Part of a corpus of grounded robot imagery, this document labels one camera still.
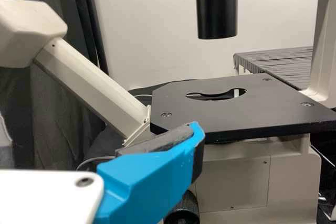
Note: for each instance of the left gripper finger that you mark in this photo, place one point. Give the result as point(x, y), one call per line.
point(152, 176)

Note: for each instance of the cream microscope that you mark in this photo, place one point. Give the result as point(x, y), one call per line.
point(236, 103)

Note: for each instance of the black platform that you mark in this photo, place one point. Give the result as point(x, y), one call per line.
point(283, 62)

